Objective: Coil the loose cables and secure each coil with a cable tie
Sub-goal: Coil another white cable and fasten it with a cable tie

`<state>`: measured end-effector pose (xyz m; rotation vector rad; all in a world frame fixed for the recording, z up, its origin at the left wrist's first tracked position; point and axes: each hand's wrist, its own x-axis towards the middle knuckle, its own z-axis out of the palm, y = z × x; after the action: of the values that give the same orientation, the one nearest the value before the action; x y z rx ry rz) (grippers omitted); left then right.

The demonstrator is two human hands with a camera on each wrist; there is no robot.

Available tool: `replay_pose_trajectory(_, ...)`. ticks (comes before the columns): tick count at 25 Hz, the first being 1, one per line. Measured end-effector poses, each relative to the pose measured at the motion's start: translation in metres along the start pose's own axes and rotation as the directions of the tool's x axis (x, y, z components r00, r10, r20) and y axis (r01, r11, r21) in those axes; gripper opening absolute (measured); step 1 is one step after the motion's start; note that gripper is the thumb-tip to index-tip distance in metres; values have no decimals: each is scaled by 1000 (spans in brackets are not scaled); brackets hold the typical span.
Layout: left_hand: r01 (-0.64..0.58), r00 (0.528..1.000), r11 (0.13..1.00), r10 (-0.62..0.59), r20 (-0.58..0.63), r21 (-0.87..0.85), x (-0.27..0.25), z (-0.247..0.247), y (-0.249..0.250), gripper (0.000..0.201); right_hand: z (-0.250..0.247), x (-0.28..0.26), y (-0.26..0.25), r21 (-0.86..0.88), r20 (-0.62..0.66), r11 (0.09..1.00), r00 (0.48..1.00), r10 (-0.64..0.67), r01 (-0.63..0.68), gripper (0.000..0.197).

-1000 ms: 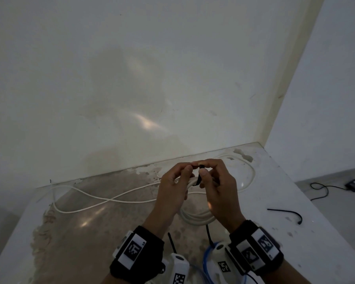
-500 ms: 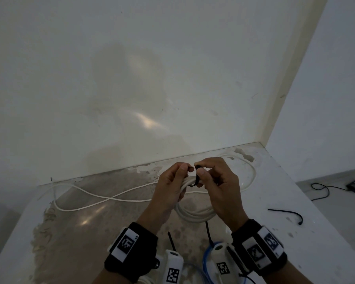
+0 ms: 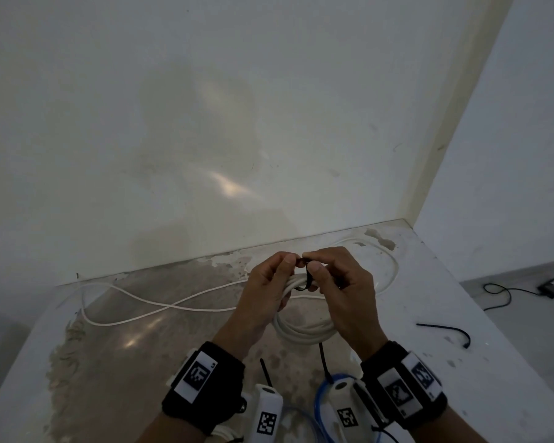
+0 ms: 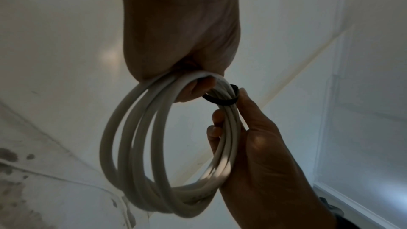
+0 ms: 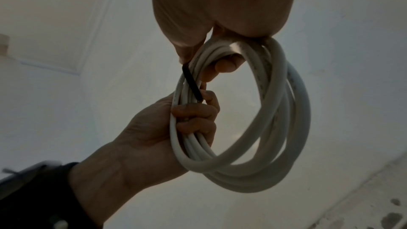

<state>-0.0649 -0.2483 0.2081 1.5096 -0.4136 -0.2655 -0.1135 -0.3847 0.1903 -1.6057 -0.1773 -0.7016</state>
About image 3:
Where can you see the person's right hand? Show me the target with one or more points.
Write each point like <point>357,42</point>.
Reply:
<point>351,299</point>

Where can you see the person's left hand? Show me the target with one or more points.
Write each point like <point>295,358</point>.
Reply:
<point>258,299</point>

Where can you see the black zip tie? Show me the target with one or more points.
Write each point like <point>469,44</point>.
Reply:
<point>438,326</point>
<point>265,371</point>
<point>308,276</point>
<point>325,364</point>

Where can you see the person's right forearm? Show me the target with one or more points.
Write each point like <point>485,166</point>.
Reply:
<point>452,429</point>

